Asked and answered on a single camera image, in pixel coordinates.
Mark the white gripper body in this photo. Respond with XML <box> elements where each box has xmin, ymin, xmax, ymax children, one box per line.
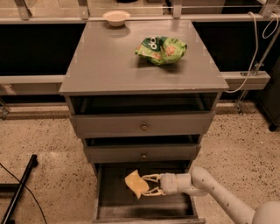
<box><xmin>159</xmin><ymin>173</ymin><xmax>179</xmax><ymax>195</ymax></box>

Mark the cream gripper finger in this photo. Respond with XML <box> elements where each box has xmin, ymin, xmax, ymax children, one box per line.
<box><xmin>143</xmin><ymin>187</ymin><xmax>164</xmax><ymax>197</ymax></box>
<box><xmin>142</xmin><ymin>174</ymin><xmax>161</xmax><ymax>183</ymax></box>

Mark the yellow sponge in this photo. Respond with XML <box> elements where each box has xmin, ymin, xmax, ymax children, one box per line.
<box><xmin>124</xmin><ymin>170</ymin><xmax>149</xmax><ymax>199</ymax></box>

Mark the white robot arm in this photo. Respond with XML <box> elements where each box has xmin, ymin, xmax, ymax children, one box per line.
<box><xmin>142</xmin><ymin>166</ymin><xmax>280</xmax><ymax>224</ymax></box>

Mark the grey middle drawer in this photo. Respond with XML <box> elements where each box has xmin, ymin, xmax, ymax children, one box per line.
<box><xmin>84</xmin><ymin>143</ymin><xmax>200</xmax><ymax>163</ymax></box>

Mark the grey open bottom drawer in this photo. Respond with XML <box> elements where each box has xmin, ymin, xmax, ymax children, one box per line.
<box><xmin>93</xmin><ymin>161</ymin><xmax>206</xmax><ymax>224</ymax></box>

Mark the grey wooden drawer cabinet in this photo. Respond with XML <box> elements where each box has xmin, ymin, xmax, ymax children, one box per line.
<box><xmin>60</xmin><ymin>20</ymin><xmax>228</xmax><ymax>224</ymax></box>

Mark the grey top drawer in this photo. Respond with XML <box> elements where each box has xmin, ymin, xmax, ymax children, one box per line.
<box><xmin>70</xmin><ymin>112</ymin><xmax>214</xmax><ymax>138</ymax></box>

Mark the green crumpled chip bag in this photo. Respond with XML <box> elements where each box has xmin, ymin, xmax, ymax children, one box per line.
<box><xmin>135</xmin><ymin>36</ymin><xmax>187</xmax><ymax>66</ymax></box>

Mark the black metal stand leg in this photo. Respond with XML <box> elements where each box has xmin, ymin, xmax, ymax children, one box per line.
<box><xmin>0</xmin><ymin>154</ymin><xmax>38</xmax><ymax>224</ymax></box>

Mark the small white bowl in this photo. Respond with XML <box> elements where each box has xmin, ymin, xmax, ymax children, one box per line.
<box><xmin>103</xmin><ymin>10</ymin><xmax>130</xmax><ymax>27</ymax></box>

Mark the thin black floor cable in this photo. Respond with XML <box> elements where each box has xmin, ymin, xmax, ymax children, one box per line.
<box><xmin>0</xmin><ymin>159</ymin><xmax>53</xmax><ymax>224</ymax></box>

